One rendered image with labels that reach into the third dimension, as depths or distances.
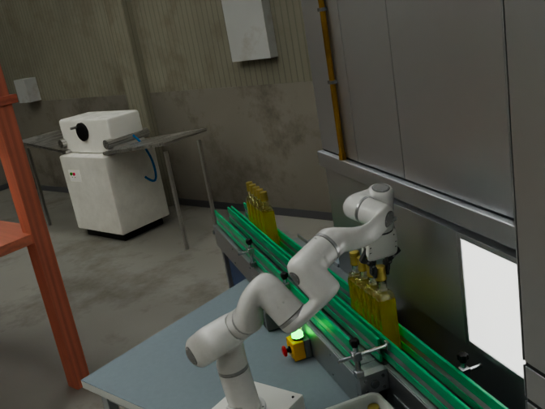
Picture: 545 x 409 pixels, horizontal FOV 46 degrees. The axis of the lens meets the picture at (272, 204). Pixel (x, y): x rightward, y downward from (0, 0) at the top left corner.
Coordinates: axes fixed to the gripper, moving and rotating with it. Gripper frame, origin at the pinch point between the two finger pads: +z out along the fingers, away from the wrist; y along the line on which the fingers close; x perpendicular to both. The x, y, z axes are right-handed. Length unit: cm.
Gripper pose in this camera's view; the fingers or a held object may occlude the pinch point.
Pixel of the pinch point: (379, 269)
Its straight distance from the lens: 197.9
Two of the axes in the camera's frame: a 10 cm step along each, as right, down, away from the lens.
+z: 0.8, 8.5, 5.2
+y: -9.4, 2.4, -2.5
